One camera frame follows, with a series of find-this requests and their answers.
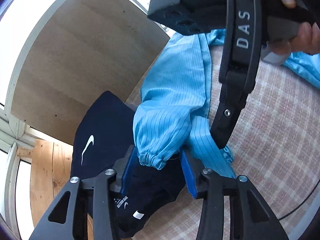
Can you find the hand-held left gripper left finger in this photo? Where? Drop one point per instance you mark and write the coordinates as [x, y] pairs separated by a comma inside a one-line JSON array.
[[128, 163]]

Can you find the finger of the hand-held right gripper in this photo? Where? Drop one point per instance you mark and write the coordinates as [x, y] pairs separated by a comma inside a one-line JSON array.
[[223, 120]]

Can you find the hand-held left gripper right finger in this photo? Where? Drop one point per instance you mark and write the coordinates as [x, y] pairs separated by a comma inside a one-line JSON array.
[[188, 175]]

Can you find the navy garment with white logo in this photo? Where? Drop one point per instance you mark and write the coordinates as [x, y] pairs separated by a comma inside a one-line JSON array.
[[100, 130]]

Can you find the blue striped garment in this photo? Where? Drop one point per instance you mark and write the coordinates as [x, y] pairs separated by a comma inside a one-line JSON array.
[[170, 100]]

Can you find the person's right hand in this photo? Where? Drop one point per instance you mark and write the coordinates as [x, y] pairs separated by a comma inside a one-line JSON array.
[[306, 36]]

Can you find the plywood board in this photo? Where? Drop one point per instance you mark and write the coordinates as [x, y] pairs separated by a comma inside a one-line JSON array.
[[45, 177]]

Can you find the narrow wooden plank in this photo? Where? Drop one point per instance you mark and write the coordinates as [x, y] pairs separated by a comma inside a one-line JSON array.
[[25, 155]]

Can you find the grey-brown board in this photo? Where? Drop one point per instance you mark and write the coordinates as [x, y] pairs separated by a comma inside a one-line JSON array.
[[87, 55]]

